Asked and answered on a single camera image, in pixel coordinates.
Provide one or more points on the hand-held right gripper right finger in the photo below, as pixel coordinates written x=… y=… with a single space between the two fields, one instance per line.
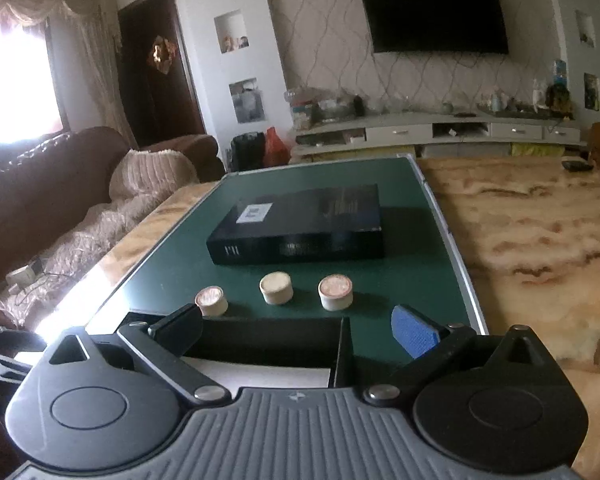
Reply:
x=414 y=334

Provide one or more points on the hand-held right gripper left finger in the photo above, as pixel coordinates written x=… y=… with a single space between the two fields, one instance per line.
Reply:
x=177 y=330

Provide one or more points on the cream round chess piece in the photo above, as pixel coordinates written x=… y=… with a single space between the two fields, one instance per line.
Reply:
x=212 y=302
x=335 y=293
x=276 y=288

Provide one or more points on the black storage box with divider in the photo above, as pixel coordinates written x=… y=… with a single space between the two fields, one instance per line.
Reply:
x=265 y=335

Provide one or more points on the black mat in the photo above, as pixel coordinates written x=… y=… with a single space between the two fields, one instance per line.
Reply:
x=305 y=220

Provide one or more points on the marble desktop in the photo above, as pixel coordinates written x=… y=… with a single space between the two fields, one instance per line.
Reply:
x=530 y=240

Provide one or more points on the beige quilted sofa blanket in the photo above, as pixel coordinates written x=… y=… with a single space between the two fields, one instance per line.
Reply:
x=145 y=172

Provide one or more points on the brown leather sofa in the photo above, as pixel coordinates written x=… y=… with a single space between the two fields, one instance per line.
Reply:
x=30 y=185

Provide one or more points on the black bag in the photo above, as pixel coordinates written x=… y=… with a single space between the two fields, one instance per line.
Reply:
x=247 y=152

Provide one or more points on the white television cabinet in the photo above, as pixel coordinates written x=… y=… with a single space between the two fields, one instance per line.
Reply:
x=405 y=132

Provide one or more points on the red plastic bag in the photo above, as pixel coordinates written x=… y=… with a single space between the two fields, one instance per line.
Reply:
x=276 y=150

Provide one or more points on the yellow cloth bundle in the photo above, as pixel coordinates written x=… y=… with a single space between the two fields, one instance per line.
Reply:
x=530 y=150

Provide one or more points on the dark wooden door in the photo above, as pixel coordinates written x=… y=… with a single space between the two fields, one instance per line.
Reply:
x=145 y=110

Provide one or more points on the black remote control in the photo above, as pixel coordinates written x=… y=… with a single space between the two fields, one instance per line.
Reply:
x=577 y=165

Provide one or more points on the tea set tray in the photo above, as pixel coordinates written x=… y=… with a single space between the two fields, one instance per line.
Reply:
x=495 y=105

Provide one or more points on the bright window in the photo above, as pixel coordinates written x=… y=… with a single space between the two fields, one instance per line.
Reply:
x=10 y=85

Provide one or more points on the gold door ornament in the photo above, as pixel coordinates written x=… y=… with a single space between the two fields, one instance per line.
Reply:
x=162 y=55

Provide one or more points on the dark toy figure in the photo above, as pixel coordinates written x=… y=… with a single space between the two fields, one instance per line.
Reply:
x=559 y=97

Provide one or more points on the beige curtain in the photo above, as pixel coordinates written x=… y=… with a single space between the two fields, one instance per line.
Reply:
x=95 y=60

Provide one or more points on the green board with metal frame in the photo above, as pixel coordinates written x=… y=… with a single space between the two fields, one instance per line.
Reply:
x=405 y=240

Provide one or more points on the wall niche with ornaments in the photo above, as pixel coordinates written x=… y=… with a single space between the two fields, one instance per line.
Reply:
x=246 y=101
x=232 y=32

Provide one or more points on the small picture frame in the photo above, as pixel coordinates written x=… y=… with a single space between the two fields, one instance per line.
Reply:
x=592 y=92

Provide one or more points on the black wall television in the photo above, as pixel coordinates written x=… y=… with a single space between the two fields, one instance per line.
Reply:
x=430 y=10

